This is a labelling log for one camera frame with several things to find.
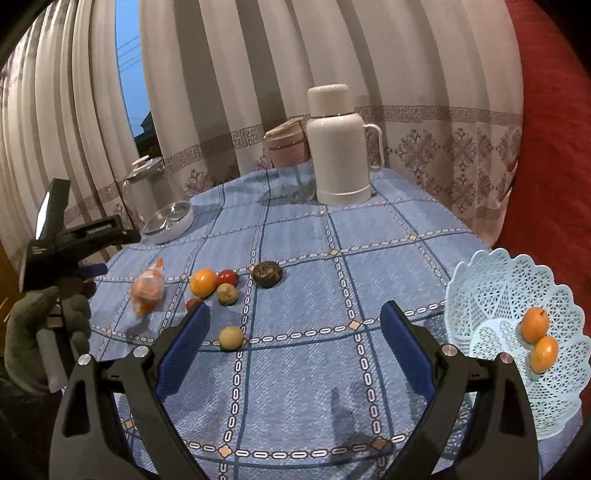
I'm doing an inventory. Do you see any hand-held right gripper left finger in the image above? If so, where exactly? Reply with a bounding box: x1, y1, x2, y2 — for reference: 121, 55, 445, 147
48, 301, 211, 480

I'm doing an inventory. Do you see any glass jar with lid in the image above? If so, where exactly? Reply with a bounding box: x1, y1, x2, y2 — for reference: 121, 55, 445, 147
121, 156, 195, 244

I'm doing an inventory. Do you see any person's left forearm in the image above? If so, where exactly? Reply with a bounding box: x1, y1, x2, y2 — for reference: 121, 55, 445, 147
0, 376, 65, 480

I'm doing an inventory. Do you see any pink lidded cup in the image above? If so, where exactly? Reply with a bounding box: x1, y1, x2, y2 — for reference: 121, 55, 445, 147
263, 117, 311, 169

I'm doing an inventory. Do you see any dark brown round fruit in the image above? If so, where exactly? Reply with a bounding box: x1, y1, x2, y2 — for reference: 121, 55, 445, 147
252, 261, 283, 289

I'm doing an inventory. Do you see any clear drinking glass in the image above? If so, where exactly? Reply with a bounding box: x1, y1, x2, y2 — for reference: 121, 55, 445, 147
284, 162, 318, 203

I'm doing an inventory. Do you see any orange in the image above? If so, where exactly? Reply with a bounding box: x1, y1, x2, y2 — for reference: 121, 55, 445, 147
189, 270, 219, 297
520, 308, 550, 343
529, 336, 559, 374

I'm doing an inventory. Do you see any plastic bag of oranges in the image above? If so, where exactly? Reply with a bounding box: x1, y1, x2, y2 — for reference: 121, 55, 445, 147
130, 258, 166, 317

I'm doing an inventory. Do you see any beige patterned curtain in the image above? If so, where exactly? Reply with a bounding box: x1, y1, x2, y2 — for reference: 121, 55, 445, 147
0, 0, 525, 278

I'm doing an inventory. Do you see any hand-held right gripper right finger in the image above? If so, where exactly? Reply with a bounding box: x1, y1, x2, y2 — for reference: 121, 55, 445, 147
379, 300, 541, 480

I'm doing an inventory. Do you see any blue checked tablecloth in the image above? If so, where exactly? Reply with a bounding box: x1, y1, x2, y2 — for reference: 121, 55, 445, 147
85, 165, 587, 480

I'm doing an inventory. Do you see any person's left hand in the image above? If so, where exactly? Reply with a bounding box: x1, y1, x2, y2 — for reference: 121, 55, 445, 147
4, 286, 93, 394

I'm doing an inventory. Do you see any white thermos jug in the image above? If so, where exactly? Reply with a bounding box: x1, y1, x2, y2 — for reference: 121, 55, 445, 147
306, 84, 385, 207

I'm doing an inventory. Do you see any light blue plastic basket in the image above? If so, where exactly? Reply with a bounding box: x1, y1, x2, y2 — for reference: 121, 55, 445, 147
444, 248, 591, 439

